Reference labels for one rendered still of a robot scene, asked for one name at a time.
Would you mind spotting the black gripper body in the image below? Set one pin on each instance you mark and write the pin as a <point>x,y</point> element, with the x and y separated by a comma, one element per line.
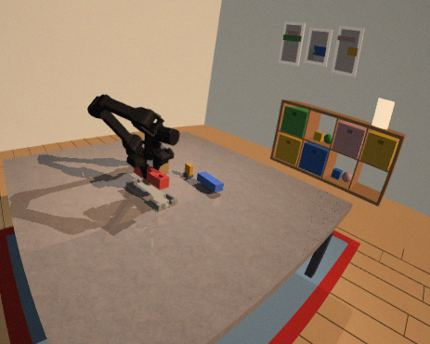
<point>136,160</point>

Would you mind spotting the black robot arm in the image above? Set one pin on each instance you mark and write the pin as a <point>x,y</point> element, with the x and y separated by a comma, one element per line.
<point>142,119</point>

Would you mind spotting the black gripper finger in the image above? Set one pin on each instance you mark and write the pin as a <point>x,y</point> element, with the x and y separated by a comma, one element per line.
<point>143,169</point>
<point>157,167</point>

